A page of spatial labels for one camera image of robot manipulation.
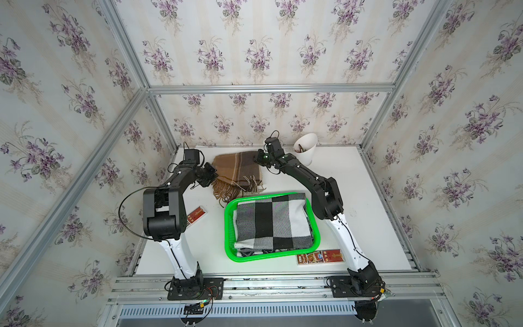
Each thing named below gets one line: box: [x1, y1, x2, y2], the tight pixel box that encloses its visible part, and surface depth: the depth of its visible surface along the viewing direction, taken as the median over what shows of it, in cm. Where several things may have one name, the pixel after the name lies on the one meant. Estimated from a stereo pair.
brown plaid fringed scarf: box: [211, 151, 267, 208], surface depth 100 cm
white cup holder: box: [293, 132, 319, 167], surface depth 109 cm
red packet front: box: [296, 248, 346, 266], surface depth 81 cm
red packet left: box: [186, 205, 208, 229], surface depth 92 cm
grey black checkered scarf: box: [233, 192, 314, 257], surface depth 83 cm
